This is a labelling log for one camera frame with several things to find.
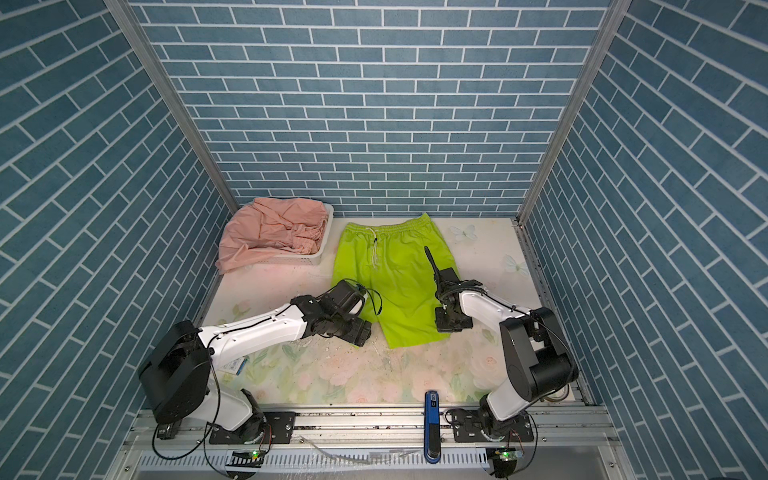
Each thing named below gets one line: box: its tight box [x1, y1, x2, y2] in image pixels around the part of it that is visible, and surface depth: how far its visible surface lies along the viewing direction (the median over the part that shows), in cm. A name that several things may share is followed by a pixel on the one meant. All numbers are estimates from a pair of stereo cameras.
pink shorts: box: [215, 198, 328, 274], surface depth 113 cm
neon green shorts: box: [330, 213, 458, 349], surface depth 104 cm
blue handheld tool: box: [424, 390, 442, 465], surface depth 75 cm
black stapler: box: [157, 418, 182, 440], surface depth 72 cm
